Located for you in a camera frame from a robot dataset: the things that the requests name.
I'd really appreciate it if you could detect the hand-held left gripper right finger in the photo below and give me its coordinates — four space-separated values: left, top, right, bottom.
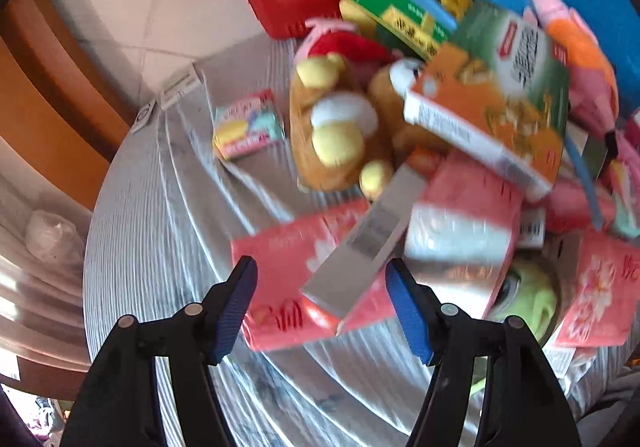
385 257 583 447

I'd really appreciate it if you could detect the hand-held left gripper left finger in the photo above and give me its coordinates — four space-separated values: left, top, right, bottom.
60 255 259 447

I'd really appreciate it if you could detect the grey cardboard box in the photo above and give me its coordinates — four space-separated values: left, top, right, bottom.
300 164 428 320

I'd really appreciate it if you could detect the cloth-covered round desktop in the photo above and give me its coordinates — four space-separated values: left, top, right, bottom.
82 32 640 447

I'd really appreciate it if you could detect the large pink cardboard box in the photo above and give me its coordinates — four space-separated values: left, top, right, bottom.
231 199 381 353

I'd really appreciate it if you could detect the red white cardboard box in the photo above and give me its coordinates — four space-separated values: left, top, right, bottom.
345 152 523 333

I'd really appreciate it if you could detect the green monster plush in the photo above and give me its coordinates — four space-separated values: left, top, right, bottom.
470 259 561 398

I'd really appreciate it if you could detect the small pink yellow teal box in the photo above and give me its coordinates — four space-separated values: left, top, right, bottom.
212 89 287 162

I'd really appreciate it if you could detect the pink floral box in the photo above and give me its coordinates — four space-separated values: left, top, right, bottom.
550 227 640 350

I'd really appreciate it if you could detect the light patterned curtain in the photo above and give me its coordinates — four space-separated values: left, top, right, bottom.
0 167 96 378

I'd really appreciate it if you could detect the brown bear plush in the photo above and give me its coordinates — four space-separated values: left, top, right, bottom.
289 52 416 200

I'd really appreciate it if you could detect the small white remote control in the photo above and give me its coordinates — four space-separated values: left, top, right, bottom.
131 103 153 132

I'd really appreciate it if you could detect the orange green cardboard box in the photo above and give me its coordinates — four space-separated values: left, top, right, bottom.
402 7 571 200

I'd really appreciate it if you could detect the red pink plush toy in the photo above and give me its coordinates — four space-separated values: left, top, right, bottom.
295 17 396 78

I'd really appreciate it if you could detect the green yellow cardboard box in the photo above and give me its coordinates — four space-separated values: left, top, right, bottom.
339 0 458 60

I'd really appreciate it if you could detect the pig plush in orange dress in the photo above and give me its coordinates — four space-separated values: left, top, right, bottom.
530 0 621 132

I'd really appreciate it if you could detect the wooden wall trim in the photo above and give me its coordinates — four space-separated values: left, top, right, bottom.
0 0 133 208

